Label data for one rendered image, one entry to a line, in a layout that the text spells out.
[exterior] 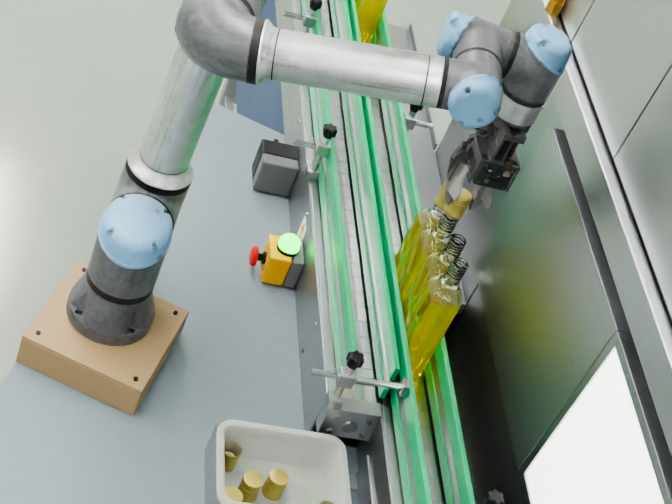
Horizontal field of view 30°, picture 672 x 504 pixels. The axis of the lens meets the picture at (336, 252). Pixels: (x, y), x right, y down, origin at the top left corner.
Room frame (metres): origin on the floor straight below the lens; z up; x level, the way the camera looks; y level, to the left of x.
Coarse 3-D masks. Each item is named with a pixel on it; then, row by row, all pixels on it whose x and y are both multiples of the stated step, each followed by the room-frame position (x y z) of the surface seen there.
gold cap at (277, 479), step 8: (272, 472) 1.35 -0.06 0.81; (280, 472) 1.36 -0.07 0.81; (272, 480) 1.33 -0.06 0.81; (280, 480) 1.34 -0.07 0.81; (288, 480) 1.35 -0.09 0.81; (264, 488) 1.34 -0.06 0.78; (272, 488) 1.33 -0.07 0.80; (280, 488) 1.33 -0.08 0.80; (264, 496) 1.33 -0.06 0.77; (272, 496) 1.33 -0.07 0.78; (280, 496) 1.34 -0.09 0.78
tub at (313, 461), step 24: (240, 432) 1.39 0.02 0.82; (264, 432) 1.40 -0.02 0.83; (288, 432) 1.42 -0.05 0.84; (312, 432) 1.44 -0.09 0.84; (216, 456) 1.31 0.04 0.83; (240, 456) 1.39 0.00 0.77; (264, 456) 1.40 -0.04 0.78; (288, 456) 1.42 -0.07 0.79; (312, 456) 1.43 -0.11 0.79; (336, 456) 1.43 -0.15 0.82; (216, 480) 1.27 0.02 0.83; (240, 480) 1.34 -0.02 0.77; (264, 480) 1.36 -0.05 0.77; (312, 480) 1.41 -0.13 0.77; (336, 480) 1.39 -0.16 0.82
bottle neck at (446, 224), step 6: (444, 216) 1.75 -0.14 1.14; (438, 222) 1.75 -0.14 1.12; (444, 222) 1.74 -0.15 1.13; (450, 222) 1.74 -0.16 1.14; (456, 222) 1.75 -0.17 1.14; (438, 228) 1.74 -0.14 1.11; (444, 228) 1.74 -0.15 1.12; (450, 228) 1.74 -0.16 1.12; (438, 234) 1.74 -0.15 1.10; (444, 234) 1.74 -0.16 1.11; (450, 234) 1.75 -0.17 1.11; (444, 240) 1.74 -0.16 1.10
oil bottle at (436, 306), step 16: (432, 288) 1.63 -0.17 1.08; (448, 288) 1.63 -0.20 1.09; (416, 304) 1.65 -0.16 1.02; (432, 304) 1.61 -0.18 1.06; (448, 304) 1.62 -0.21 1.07; (416, 320) 1.62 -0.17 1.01; (432, 320) 1.62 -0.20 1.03; (448, 320) 1.63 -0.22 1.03; (416, 336) 1.61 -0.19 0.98; (432, 336) 1.62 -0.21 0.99; (416, 352) 1.62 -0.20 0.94; (432, 352) 1.63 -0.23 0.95; (416, 368) 1.62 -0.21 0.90
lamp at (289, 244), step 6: (288, 234) 1.87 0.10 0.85; (294, 234) 1.88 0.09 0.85; (282, 240) 1.85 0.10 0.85; (288, 240) 1.85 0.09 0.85; (294, 240) 1.86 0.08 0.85; (282, 246) 1.85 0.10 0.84; (288, 246) 1.85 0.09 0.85; (294, 246) 1.85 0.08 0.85; (300, 246) 1.87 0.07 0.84; (282, 252) 1.84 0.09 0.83; (288, 252) 1.84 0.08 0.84; (294, 252) 1.85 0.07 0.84
